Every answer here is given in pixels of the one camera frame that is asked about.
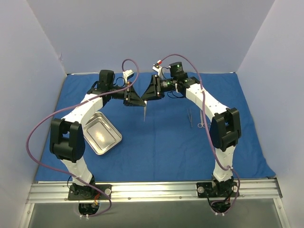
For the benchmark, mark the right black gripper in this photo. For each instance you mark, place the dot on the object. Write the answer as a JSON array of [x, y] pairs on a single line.
[[156, 85]]

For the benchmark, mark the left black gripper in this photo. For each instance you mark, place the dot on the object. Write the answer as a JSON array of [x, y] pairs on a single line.
[[128, 95]]

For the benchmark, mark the steel tweezers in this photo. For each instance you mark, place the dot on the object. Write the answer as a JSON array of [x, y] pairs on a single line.
[[145, 111], [190, 116]]

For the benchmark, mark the stainless steel instrument tray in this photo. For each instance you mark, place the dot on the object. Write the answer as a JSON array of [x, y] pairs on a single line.
[[101, 134]]

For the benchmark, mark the blue surgical cloth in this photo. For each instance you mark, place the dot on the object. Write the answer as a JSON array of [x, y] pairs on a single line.
[[166, 148]]

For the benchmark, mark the steel surgical scissors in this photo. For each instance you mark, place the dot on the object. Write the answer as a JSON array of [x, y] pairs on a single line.
[[200, 120]]

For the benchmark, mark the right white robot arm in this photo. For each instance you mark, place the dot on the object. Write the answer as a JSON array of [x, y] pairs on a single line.
[[224, 130]]

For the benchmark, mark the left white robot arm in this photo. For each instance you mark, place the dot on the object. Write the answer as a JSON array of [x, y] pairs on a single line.
[[67, 140]]

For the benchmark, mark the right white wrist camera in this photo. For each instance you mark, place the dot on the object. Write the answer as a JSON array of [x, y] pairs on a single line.
[[158, 68]]

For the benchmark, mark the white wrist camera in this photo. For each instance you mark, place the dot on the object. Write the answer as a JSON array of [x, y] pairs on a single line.
[[127, 74], [158, 68]]

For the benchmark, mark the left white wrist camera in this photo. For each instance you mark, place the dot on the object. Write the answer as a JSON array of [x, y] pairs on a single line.
[[127, 74]]

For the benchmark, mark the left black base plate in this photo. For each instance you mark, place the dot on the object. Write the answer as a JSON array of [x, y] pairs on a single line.
[[77, 192]]

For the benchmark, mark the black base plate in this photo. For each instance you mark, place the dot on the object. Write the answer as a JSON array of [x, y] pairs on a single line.
[[215, 189], [77, 192]]

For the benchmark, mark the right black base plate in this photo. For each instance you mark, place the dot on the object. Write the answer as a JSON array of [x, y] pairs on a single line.
[[215, 189]]

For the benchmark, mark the front aluminium rail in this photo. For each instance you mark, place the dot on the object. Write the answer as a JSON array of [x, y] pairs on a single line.
[[57, 192]]

